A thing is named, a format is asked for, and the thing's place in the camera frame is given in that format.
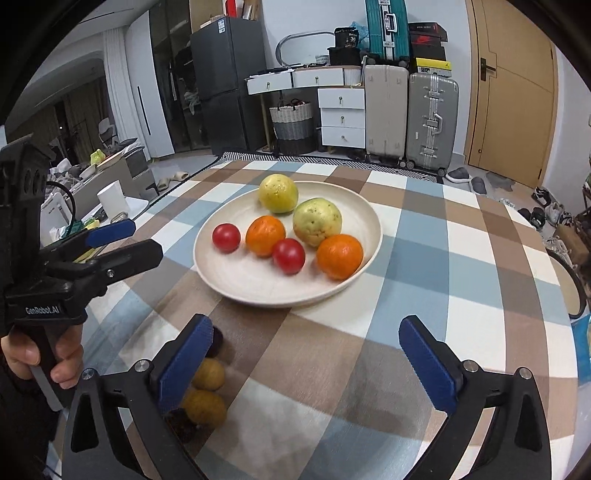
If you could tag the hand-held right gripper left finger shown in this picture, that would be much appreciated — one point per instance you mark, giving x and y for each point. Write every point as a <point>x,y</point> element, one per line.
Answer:
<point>184,364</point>

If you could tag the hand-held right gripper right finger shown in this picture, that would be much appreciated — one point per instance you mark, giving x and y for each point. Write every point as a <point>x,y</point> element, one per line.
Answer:
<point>429,364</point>

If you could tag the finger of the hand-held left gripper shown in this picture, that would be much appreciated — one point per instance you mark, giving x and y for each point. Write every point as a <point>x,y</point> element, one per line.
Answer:
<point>111,231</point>
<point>131,256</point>

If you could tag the brown longan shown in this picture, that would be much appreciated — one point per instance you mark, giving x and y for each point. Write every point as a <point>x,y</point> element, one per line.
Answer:
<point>207,408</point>
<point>210,374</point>

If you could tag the dark purple fruit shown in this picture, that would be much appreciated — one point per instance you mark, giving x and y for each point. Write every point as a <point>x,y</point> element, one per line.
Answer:
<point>187,429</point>
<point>218,344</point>

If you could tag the red tomato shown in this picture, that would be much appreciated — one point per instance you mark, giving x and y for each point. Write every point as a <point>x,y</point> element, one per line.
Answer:
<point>288,256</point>
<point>226,237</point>

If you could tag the cream round plate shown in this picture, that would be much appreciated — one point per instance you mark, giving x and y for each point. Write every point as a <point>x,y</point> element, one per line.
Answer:
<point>258,286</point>

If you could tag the small orange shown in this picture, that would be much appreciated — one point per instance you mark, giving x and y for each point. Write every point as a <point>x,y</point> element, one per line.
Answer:
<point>265,235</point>

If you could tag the large orange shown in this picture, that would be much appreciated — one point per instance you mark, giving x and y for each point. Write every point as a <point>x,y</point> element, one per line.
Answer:
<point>340,256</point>

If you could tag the yellow guava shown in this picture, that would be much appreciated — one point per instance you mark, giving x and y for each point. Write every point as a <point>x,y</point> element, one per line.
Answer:
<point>278,193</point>

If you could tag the green guava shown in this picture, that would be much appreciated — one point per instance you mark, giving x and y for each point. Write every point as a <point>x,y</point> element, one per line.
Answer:
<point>317,221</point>

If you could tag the person's left forearm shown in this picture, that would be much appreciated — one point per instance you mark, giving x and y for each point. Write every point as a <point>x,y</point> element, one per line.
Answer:
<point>18,415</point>

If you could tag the person's left hand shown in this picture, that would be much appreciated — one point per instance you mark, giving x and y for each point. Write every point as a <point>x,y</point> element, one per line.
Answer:
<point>21,350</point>

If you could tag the white cylindrical device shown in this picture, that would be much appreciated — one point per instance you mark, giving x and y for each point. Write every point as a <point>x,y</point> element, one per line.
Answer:
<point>111,199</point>

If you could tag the grey box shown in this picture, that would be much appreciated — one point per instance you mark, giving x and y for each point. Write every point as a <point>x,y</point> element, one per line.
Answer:
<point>115,170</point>

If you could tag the beige slipper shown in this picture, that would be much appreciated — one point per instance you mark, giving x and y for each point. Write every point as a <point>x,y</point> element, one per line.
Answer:
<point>179,176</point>
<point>164,183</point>

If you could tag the checked tablecloth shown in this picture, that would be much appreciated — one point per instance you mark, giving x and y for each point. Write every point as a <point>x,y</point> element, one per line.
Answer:
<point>438,277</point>

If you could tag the office chair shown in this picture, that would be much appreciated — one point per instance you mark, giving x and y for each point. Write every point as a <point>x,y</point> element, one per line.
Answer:
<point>107,131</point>

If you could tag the white cabinet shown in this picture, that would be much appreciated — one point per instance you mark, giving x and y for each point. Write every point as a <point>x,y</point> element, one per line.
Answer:
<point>147,115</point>

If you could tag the white curtain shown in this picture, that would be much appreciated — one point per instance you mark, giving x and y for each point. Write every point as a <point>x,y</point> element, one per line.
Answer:
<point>115,92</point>

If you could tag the round black rimmed tray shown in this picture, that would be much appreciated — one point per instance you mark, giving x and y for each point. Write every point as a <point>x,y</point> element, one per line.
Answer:
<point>570,290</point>

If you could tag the dark glass wardrobe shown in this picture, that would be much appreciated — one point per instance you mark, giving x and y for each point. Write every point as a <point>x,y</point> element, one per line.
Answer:
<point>171,69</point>

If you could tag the pile of shoes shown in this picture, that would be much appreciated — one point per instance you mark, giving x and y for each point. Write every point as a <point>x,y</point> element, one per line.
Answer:
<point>538,217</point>

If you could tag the grey slipper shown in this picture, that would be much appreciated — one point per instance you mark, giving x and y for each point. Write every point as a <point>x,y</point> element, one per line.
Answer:
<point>501,182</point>
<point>457,174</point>
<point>478,186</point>

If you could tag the brown cardboard box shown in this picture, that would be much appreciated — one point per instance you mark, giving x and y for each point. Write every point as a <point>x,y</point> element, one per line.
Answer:
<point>572,240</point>

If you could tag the black refrigerator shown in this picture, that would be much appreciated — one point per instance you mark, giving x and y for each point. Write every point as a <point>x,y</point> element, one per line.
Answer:
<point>226,69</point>

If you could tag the woven basket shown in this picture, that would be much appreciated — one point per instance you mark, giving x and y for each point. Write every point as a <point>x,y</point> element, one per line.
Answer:
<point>291,122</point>

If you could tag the silver suitcase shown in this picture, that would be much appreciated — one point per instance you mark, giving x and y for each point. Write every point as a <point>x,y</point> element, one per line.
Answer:
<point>431,124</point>

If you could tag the white dressing table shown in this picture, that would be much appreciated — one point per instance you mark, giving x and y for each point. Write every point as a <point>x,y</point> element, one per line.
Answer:
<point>341,120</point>

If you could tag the beige suitcase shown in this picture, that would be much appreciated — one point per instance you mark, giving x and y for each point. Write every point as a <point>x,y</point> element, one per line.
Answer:
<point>385,115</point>

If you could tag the oval mirror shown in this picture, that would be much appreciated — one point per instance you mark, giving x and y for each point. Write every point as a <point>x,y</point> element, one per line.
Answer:
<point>304,48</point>

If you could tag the wooden door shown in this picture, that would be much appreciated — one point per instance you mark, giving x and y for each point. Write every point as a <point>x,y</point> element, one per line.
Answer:
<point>512,92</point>

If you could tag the black storage box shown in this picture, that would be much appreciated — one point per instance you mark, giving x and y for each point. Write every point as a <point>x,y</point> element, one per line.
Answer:
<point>345,56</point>

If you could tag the yellow and black shoe box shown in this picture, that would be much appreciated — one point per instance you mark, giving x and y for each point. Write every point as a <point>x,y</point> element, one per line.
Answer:
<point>433,65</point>

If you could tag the black canister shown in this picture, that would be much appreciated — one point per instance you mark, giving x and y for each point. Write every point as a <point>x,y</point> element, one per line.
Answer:
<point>347,38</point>

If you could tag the blue plastic bag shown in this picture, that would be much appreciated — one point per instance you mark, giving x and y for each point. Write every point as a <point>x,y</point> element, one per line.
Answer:
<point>362,34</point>

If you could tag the black and red shoe box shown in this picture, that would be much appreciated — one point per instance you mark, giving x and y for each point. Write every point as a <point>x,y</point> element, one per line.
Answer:
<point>427,34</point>

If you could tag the teal suitcase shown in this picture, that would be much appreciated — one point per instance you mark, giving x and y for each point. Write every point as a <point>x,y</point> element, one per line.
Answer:
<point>385,27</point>

